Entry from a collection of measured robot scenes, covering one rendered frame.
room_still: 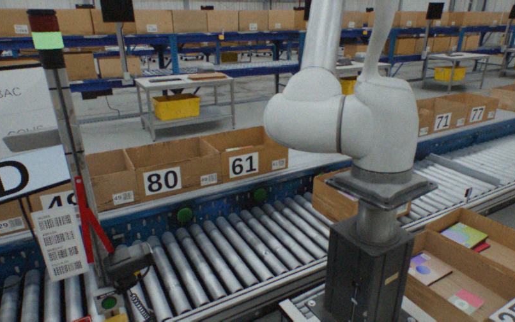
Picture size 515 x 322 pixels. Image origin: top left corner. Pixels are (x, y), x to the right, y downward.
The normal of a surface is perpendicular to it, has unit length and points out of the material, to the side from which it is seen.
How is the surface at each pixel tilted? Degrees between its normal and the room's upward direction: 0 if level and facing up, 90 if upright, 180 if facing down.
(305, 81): 48
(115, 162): 90
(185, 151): 89
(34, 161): 86
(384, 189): 13
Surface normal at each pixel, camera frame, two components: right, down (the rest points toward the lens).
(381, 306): 0.53, 0.33
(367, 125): -0.40, 0.27
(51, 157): 0.76, 0.19
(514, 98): -0.86, 0.21
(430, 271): 0.00, -0.92
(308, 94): -0.27, -0.36
